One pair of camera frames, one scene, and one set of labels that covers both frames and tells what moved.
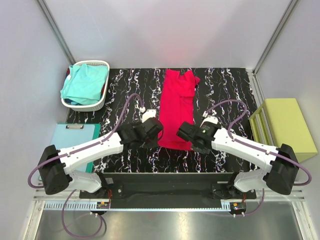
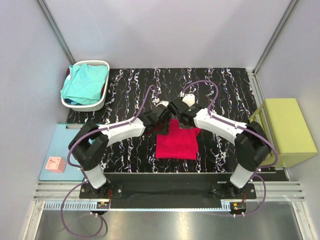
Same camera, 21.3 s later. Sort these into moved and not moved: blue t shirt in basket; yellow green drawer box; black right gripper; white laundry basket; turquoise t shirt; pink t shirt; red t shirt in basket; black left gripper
Moved: black left gripper; pink t shirt; black right gripper
Not moved: white laundry basket; yellow green drawer box; red t shirt in basket; blue t shirt in basket; turquoise t shirt
